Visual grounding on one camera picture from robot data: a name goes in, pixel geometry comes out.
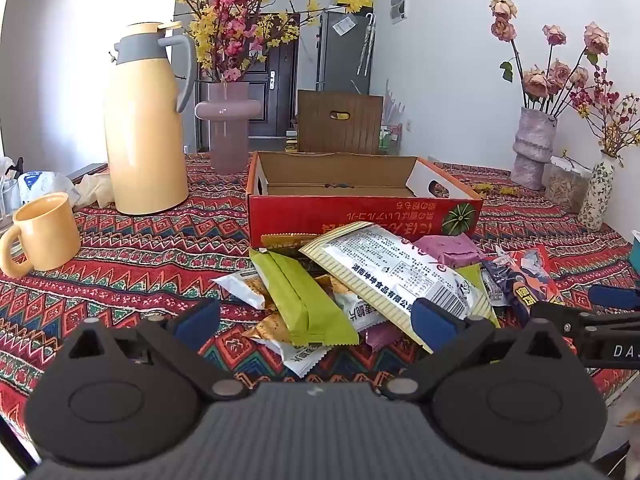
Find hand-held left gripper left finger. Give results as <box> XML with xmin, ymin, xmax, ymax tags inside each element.
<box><xmin>64</xmin><ymin>298</ymin><xmax>251</xmax><ymax>403</ymax></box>

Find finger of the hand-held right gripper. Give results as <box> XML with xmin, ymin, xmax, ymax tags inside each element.
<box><xmin>530</xmin><ymin>301</ymin><xmax>608</xmax><ymax>336</ymax></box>
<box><xmin>588</xmin><ymin>285</ymin><xmax>640</xmax><ymax>313</ymax></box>

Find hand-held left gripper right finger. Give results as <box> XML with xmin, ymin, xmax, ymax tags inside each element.
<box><xmin>381</xmin><ymin>298</ymin><xmax>573</xmax><ymax>403</ymax></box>

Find red and blue snack packet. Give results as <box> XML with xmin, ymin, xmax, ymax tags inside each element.
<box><xmin>500</xmin><ymin>245</ymin><xmax>568</xmax><ymax>328</ymax></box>

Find green snack packet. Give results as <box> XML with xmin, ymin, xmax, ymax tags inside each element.
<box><xmin>452</xmin><ymin>264</ymin><xmax>502</xmax><ymax>331</ymax></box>
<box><xmin>249</xmin><ymin>249</ymin><xmax>361</xmax><ymax>347</ymax></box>

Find orange cracker snack packet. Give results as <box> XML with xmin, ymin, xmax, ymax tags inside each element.
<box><xmin>261</xmin><ymin>233</ymin><xmax>312</xmax><ymax>261</ymax></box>

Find red cardboard box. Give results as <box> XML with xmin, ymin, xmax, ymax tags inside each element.
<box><xmin>246</xmin><ymin>151</ymin><xmax>484</xmax><ymax>251</ymax></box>

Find person's pale printed clothing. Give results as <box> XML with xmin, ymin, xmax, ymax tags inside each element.
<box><xmin>595</xmin><ymin>385</ymin><xmax>640</xmax><ymax>480</ymax></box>

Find red patterned tablecloth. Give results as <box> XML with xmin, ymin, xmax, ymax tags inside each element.
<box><xmin>0</xmin><ymin>152</ymin><xmax>638</xmax><ymax>476</ymax></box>

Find white floral vase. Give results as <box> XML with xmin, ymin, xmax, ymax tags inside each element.
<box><xmin>577</xmin><ymin>155</ymin><xmax>616</xmax><ymax>232</ymax></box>

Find clear jar of seeds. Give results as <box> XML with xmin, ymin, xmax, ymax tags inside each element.
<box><xmin>544</xmin><ymin>156</ymin><xmax>592</xmax><ymax>215</ymax></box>

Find fallen yellow blossom sprig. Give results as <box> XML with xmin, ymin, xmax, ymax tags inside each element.
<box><xmin>472</xmin><ymin>182</ymin><xmax>521</xmax><ymax>196</ymax></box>

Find red and yellow twig bouquet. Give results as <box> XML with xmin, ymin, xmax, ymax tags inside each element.
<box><xmin>570</xmin><ymin>65</ymin><xmax>640</xmax><ymax>168</ymax></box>

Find beige cloth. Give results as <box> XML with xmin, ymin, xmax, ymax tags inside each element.
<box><xmin>75</xmin><ymin>172</ymin><xmax>118</xmax><ymax>208</ymax></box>

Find pink textured vase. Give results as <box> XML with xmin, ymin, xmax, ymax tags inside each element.
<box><xmin>510</xmin><ymin>107</ymin><xmax>558</xmax><ymax>191</ymax></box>

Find yellow mug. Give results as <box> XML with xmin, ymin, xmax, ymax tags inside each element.
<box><xmin>0</xmin><ymin>191</ymin><xmax>82</xmax><ymax>278</ymax></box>

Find yellow thermos jug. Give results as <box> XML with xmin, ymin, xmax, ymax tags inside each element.
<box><xmin>103</xmin><ymin>21</ymin><xmax>198</xmax><ymax>216</ymax></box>

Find dark smartphone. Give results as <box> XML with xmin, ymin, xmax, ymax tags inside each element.
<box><xmin>65</xmin><ymin>162</ymin><xmax>108</xmax><ymax>184</ymax></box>

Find pink glass vase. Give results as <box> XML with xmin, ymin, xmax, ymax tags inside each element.
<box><xmin>194</xmin><ymin>82</ymin><xmax>262</xmax><ymax>175</ymax></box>

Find white and blue plastic bag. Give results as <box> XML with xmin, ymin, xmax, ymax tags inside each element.
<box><xmin>17</xmin><ymin>170</ymin><xmax>81</xmax><ymax>209</ymax></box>

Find pale pink feather decoration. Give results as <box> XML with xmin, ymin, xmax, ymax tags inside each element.
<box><xmin>382</xmin><ymin>80</ymin><xmax>403</xmax><ymax>126</ymax></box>

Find brown wooden chair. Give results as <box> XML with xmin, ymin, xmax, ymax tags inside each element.
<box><xmin>296</xmin><ymin>90</ymin><xmax>385</xmax><ymax>155</ymax></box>

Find dark brown door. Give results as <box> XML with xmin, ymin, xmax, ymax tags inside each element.
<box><xmin>248</xmin><ymin>12</ymin><xmax>301</xmax><ymax>138</ymax></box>

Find dried pink roses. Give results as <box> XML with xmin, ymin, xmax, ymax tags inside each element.
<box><xmin>489</xmin><ymin>0</ymin><xmax>611</xmax><ymax>116</ymax></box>

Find grey refrigerator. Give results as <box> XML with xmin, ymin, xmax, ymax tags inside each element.
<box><xmin>316</xmin><ymin>10</ymin><xmax>375</xmax><ymax>93</ymax></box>

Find folded umbrella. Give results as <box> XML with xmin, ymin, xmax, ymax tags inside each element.
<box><xmin>357</xmin><ymin>14</ymin><xmax>376</xmax><ymax>76</ymax></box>

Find pink and yellow blossom branches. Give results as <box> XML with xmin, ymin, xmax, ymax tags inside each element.
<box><xmin>160</xmin><ymin>0</ymin><xmax>373</xmax><ymax>85</ymax></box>

